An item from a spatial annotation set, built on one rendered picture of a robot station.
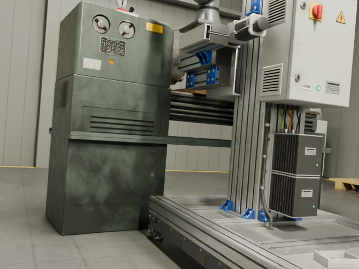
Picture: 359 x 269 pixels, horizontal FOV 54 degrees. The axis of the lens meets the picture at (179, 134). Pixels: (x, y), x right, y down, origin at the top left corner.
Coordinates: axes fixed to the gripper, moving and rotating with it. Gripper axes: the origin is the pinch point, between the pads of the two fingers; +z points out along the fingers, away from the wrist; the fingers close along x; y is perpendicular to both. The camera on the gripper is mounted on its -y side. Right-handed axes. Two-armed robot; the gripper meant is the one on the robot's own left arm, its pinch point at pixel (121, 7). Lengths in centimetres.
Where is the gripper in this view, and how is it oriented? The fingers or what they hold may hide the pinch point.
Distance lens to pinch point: 218.3
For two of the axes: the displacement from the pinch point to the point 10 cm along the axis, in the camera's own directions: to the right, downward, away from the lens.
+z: -0.8, 10.0, 0.1
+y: -5.0, -0.5, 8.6
